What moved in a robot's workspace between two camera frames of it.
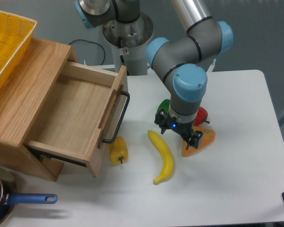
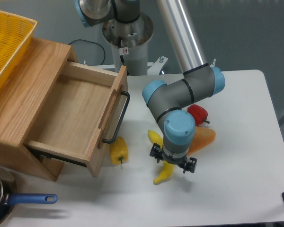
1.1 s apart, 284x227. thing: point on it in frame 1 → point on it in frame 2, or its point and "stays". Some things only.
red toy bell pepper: (201, 117) stays
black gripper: (184, 130) → (157, 152)
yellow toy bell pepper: (119, 152) stays
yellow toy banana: (167, 153) stays
